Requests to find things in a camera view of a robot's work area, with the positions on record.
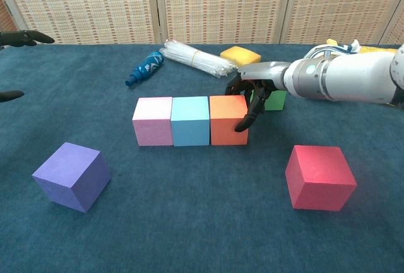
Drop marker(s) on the teal felt table cover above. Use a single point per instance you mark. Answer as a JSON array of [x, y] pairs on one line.
[[202, 222]]

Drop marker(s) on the plush toy with striped shirt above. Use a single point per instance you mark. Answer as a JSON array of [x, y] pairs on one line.
[[342, 48]]

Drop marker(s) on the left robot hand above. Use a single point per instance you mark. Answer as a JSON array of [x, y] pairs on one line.
[[22, 37]]

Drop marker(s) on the red foam cube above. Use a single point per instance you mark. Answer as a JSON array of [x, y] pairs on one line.
[[318, 178]]

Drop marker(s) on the woven bamboo screen panel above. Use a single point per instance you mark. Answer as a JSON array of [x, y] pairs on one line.
[[341, 1], [221, 4], [396, 29], [85, 4]]

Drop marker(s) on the light blue foam cube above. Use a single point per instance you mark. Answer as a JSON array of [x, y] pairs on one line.
[[191, 124]]

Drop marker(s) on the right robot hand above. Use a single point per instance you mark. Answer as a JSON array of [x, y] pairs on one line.
[[265, 72]]

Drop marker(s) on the yellow sponge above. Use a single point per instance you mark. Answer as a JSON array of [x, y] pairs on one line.
[[240, 55]]

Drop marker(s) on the orange foam cube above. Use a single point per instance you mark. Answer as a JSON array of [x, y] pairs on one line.
[[225, 121]]

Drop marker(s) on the purple foam cube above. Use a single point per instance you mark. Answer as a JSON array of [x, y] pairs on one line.
[[69, 175]]

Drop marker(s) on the brown woven screen panel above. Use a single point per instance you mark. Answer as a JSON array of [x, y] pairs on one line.
[[8, 17]]

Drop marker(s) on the bundle of clear straws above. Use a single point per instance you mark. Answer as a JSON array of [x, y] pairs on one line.
[[195, 58]]

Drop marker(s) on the pink foam cube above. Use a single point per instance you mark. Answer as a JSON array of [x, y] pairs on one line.
[[153, 124]]

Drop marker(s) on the green foam cube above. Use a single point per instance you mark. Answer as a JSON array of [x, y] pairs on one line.
[[276, 100]]

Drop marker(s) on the yellow snack bag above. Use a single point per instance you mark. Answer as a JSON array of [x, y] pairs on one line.
[[378, 49]]

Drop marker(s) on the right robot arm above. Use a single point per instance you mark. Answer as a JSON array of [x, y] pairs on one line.
[[353, 77]]

